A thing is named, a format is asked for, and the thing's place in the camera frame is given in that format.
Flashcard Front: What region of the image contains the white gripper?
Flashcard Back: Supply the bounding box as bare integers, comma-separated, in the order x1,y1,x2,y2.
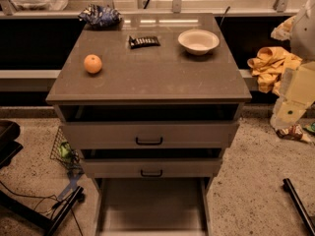
271,62,315,130

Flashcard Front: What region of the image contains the orange fruit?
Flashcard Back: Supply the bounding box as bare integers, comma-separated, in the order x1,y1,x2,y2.
84,54,102,74

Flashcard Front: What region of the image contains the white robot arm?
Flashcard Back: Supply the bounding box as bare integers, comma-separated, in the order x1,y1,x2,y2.
271,0,315,130

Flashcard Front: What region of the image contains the grey drawer cabinet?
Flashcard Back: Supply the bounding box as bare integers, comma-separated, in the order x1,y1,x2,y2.
45,13,253,236

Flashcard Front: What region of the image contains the bottom open drawer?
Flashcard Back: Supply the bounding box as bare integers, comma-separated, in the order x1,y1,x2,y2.
94,178,212,236

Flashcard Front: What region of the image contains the middle grey drawer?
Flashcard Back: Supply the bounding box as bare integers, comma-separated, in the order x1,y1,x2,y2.
81,158,221,178

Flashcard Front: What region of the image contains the grey drawer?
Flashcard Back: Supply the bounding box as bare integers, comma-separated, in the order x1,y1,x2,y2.
61,121,239,149
81,158,221,178

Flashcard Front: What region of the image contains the top grey drawer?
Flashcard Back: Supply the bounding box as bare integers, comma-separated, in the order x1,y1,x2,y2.
61,121,239,149

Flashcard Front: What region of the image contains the green item on floor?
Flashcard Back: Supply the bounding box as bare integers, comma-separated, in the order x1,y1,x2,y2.
304,123,315,134

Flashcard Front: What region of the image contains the brown snack bag on floor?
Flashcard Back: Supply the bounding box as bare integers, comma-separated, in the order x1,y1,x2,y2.
276,124,312,144

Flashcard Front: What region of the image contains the yellow crumpled cloth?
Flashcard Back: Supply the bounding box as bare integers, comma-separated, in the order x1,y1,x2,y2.
247,15,303,97

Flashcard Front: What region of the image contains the black base leg right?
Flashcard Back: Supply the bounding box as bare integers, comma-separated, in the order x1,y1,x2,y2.
283,178,315,236

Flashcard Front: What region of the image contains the black base leg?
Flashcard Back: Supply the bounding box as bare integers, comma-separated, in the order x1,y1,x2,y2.
0,187,84,236
283,178,315,236

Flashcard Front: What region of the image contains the white bowl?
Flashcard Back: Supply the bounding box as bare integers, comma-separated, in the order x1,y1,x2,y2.
178,29,220,56

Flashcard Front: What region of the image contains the black snack bar wrapper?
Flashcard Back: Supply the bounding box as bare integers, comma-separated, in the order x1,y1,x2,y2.
128,36,160,49

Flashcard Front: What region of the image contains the blue chip bag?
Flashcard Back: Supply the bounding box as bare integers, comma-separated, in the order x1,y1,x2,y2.
78,4,122,29

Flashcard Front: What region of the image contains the black base leg left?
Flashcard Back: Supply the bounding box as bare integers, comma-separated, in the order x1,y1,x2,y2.
0,187,84,236

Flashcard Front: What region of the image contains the wire basket with green item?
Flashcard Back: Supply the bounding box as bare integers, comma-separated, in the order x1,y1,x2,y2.
50,128,81,170

